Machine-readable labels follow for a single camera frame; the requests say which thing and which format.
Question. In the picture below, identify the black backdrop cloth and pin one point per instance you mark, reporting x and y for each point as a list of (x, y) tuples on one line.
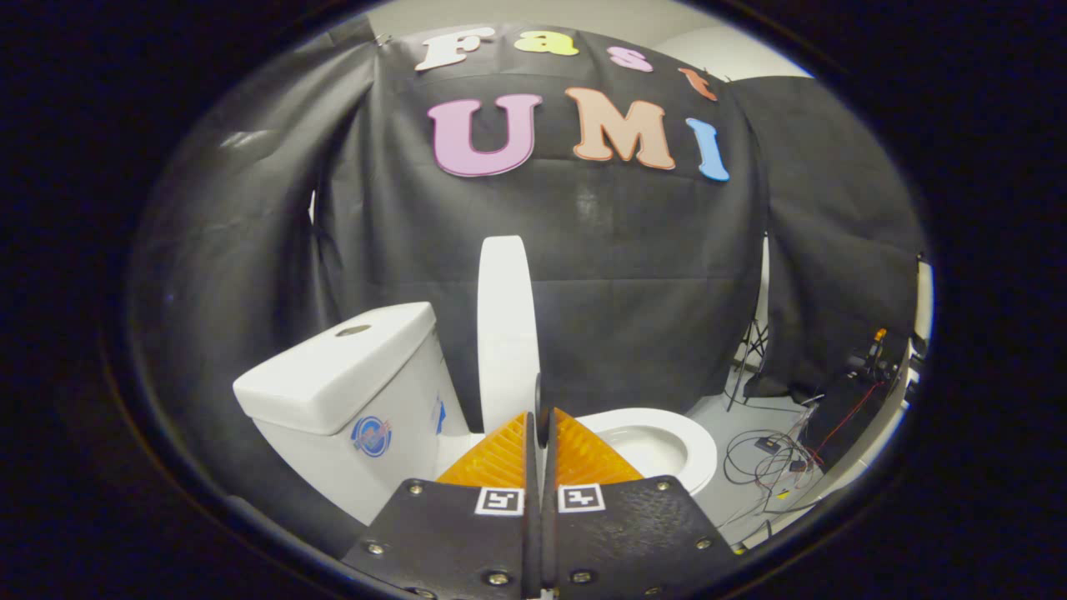
[(625, 267), (834, 250)]

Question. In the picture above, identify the white toilet lid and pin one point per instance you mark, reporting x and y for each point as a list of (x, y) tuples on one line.
[(507, 333)]

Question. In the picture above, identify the orange tipped black device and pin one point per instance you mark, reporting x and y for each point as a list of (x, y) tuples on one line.
[(877, 337)]

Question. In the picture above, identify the white panel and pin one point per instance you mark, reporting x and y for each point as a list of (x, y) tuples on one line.
[(924, 300)]

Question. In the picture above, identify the white toilet tank cover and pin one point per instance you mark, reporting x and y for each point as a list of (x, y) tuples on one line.
[(333, 375)]

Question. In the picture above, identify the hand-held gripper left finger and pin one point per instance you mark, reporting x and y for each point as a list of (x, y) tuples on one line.
[(450, 542)]

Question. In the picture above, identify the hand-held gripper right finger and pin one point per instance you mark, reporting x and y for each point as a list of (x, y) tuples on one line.
[(625, 533)]

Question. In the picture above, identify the black tripod light stand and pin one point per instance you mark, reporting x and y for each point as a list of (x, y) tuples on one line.
[(754, 354)]

